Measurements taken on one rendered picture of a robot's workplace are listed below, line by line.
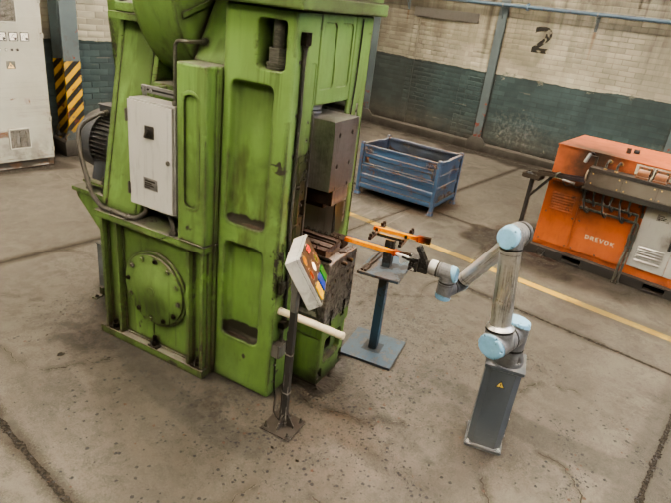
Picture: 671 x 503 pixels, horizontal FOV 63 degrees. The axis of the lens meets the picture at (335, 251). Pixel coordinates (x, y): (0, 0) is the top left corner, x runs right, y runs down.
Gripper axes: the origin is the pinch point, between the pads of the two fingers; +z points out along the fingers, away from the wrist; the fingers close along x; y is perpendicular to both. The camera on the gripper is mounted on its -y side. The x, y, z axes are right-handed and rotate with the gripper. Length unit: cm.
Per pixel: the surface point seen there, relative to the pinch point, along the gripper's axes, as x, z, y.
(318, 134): -18, 53, -61
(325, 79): -8, 58, -89
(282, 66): -39, 67, -95
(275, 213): -43, 60, -19
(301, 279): -72, 23, -2
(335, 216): 24, 56, 0
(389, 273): 40, 16, 35
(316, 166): -18, 52, -43
